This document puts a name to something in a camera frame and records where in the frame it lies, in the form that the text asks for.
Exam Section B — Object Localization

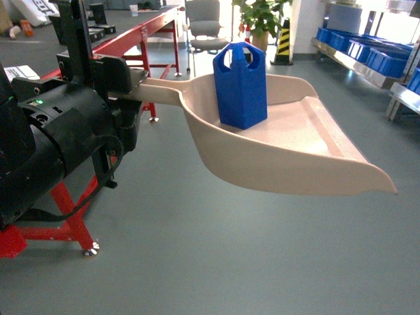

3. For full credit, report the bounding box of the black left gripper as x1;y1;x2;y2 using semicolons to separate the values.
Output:
11;0;149;177

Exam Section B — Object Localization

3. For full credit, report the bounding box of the blue plastic part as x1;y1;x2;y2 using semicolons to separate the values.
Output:
213;42;268;129

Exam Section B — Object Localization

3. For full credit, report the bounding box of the beige plastic dustpan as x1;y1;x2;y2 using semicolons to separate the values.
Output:
116;74;397;196

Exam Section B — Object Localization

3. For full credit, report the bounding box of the blue shelf bin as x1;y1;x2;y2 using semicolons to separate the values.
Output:
366;48;410;78

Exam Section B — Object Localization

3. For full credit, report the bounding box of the steel shelf rack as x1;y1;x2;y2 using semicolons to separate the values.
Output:
311;1;419;121

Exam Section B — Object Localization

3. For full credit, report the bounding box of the black box near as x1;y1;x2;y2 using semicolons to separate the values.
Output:
88;3;116;34

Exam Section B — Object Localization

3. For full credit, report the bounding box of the orange bottle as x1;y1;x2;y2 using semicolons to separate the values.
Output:
20;20;34;37

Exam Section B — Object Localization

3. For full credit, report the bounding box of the grey office chair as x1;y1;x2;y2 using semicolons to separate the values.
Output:
185;1;228;75

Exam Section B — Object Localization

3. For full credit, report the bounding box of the red white traffic cone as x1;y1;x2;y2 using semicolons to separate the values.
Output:
244;24;251;43

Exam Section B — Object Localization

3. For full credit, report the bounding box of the potted green plant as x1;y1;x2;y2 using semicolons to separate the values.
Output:
232;0;293;52

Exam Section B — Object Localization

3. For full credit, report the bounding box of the yellow black traffic cone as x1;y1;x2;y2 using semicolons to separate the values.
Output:
270;18;293;66

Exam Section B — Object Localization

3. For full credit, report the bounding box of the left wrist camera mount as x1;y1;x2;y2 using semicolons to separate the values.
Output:
4;65;40;82

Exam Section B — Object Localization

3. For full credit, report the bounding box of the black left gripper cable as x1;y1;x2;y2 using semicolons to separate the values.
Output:
19;134;125;223

